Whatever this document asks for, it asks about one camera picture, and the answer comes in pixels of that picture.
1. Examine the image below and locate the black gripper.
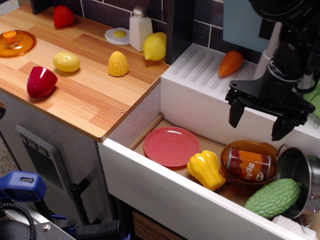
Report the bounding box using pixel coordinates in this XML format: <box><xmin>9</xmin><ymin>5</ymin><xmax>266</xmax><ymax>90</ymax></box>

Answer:
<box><xmin>225</xmin><ymin>62</ymin><xmax>316</xmax><ymax>141</ymax></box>

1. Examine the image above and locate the yellow toy corn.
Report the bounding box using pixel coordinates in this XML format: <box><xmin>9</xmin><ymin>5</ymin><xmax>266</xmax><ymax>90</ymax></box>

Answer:
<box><xmin>108</xmin><ymin>51</ymin><xmax>130</xmax><ymax>77</ymax></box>

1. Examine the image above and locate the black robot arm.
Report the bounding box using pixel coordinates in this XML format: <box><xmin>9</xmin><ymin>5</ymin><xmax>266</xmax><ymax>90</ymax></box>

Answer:
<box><xmin>225</xmin><ymin>0</ymin><xmax>320</xmax><ymax>141</ymax></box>

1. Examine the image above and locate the pink plastic plate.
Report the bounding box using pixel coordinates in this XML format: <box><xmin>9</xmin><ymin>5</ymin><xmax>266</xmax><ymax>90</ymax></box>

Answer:
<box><xmin>143</xmin><ymin>126</ymin><xmax>201</xmax><ymax>168</ymax></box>

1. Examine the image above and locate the orange beans can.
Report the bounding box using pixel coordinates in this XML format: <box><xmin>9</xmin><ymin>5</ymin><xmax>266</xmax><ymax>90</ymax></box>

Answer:
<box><xmin>226</xmin><ymin>148</ymin><xmax>272</xmax><ymax>183</ymax></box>

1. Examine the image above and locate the orange transparent pot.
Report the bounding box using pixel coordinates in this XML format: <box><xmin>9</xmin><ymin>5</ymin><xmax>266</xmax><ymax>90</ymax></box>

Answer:
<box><xmin>219</xmin><ymin>140</ymin><xmax>278</xmax><ymax>197</ymax></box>

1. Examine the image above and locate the steel pot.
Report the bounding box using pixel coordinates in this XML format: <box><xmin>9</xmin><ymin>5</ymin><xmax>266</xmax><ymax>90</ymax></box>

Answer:
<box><xmin>275</xmin><ymin>147</ymin><xmax>320</xmax><ymax>228</ymax></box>

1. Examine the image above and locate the green toy vegetable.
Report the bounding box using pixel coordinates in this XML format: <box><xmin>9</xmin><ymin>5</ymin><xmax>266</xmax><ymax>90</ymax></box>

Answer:
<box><xmin>303</xmin><ymin>82</ymin><xmax>320</xmax><ymax>116</ymax></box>

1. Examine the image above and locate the orange toy carrot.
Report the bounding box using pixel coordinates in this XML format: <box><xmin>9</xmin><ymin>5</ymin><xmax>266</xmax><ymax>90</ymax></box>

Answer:
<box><xmin>219</xmin><ymin>50</ymin><xmax>244</xmax><ymax>77</ymax></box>

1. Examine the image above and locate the grey toy faucet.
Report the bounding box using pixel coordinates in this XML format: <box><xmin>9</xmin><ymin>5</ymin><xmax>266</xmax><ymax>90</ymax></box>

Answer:
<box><xmin>252</xmin><ymin>21</ymin><xmax>316</xmax><ymax>91</ymax></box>

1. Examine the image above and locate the yellow toy bell pepper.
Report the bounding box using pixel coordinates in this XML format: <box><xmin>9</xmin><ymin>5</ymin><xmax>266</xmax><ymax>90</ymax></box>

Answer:
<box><xmin>187</xmin><ymin>150</ymin><xmax>226</xmax><ymax>191</ymax></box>

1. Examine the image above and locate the green toy bitter gourd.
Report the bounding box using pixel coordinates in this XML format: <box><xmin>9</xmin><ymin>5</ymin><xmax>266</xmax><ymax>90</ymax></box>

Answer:
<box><xmin>244</xmin><ymin>178</ymin><xmax>302</xmax><ymax>219</ymax></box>

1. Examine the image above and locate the white toy sink unit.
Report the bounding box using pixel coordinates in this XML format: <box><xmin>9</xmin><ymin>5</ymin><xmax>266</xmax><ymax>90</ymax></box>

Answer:
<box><xmin>98</xmin><ymin>44</ymin><xmax>320</xmax><ymax>240</ymax></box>

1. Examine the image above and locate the yellow toy lemon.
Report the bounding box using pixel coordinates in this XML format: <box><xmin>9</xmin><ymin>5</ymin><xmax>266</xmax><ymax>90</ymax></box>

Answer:
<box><xmin>143</xmin><ymin>32</ymin><xmax>167</xmax><ymax>61</ymax></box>

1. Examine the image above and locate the white salt shaker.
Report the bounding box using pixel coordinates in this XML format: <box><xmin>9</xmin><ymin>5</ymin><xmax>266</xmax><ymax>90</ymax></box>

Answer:
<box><xmin>129</xmin><ymin>5</ymin><xmax>153</xmax><ymax>53</ymax></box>

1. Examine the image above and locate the toy fried egg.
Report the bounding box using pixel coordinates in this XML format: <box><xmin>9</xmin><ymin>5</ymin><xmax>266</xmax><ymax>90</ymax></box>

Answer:
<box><xmin>104</xmin><ymin>27</ymin><xmax>130</xmax><ymax>46</ymax></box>

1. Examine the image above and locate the yellow toy potato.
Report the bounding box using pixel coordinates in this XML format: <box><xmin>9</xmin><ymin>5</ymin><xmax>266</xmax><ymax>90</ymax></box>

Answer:
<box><xmin>52</xmin><ymin>52</ymin><xmax>81</xmax><ymax>73</ymax></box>

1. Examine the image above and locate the grey toy oven door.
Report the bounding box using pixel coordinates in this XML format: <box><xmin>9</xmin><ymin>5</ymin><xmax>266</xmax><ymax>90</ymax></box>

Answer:
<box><xmin>15</xmin><ymin>124</ymin><xmax>71</xmax><ymax>191</ymax></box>

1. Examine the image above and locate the red toy strawberry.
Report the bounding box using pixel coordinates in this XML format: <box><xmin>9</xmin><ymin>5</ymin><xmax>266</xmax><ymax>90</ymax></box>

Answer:
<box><xmin>53</xmin><ymin>5</ymin><xmax>75</xmax><ymax>28</ymax></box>

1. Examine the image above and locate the red toy bell pepper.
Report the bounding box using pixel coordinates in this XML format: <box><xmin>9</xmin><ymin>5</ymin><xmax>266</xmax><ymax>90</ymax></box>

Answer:
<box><xmin>26</xmin><ymin>66</ymin><xmax>58</xmax><ymax>98</ymax></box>

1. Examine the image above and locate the blue clamp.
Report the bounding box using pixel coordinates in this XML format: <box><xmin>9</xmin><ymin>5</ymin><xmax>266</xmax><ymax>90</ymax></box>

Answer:
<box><xmin>0</xmin><ymin>170</ymin><xmax>47</xmax><ymax>202</ymax></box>

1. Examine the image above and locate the orange transparent pot lid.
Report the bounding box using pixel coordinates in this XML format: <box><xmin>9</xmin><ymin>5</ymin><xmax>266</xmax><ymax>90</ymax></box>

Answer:
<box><xmin>0</xmin><ymin>30</ymin><xmax>37</xmax><ymax>58</ymax></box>

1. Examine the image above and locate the black braided cable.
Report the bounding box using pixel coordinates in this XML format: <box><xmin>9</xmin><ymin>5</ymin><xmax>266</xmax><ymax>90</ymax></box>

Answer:
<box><xmin>0</xmin><ymin>202</ymin><xmax>36</xmax><ymax>240</ymax></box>

